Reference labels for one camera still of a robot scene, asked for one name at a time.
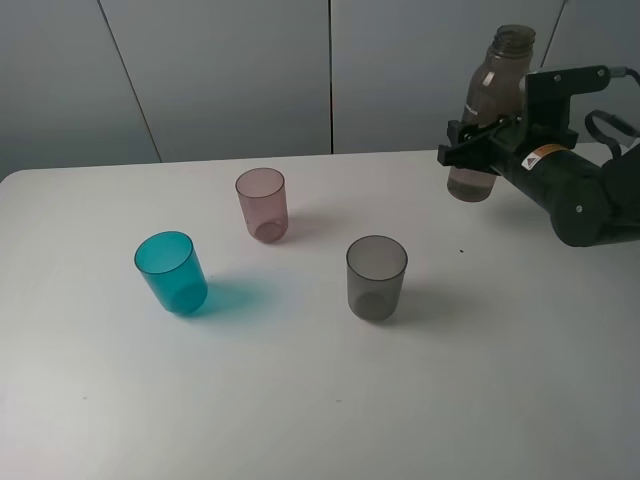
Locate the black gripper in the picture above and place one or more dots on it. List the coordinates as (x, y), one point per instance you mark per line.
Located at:
(540, 162)

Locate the smoky translucent water bottle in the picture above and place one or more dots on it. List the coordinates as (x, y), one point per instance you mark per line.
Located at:
(494, 91)

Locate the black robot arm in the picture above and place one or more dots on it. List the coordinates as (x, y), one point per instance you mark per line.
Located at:
(621, 176)

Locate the grey translucent plastic cup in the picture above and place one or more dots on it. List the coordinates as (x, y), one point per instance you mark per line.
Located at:
(376, 266)

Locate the pink translucent plastic cup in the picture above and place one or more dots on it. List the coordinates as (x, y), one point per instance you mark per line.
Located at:
(262, 197)

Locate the teal plastic cup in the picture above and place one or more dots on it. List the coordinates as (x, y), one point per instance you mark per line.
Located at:
(169, 264)

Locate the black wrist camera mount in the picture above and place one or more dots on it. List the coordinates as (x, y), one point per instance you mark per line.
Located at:
(547, 95)

